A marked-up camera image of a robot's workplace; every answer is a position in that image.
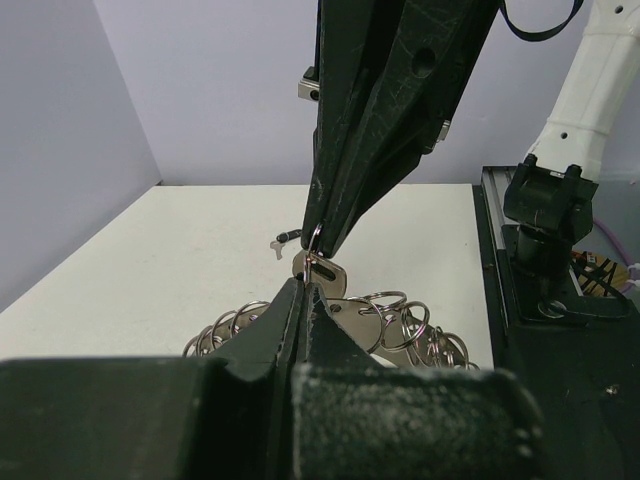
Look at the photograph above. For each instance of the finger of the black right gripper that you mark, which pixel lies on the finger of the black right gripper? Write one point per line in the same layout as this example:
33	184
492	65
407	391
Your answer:
353	41
434	51

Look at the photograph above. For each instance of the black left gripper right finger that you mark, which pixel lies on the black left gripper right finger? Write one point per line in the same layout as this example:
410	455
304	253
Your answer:
353	418

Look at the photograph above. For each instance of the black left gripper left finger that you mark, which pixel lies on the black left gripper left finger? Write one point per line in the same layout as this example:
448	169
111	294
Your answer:
223	416

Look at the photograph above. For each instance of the metal key ring disc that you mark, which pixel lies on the metal key ring disc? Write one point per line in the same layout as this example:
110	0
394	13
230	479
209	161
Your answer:
393	330

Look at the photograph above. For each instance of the black tag with white label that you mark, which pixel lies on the black tag with white label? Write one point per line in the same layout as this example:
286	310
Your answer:
312	266

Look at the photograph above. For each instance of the silver key with black tag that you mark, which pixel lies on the silver key with black tag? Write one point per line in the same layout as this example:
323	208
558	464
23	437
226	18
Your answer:
282	239

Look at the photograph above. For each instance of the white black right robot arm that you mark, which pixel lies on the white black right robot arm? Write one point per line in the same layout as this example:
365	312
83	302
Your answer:
549	197

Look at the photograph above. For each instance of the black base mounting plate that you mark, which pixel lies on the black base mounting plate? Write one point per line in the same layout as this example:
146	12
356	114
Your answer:
579	361

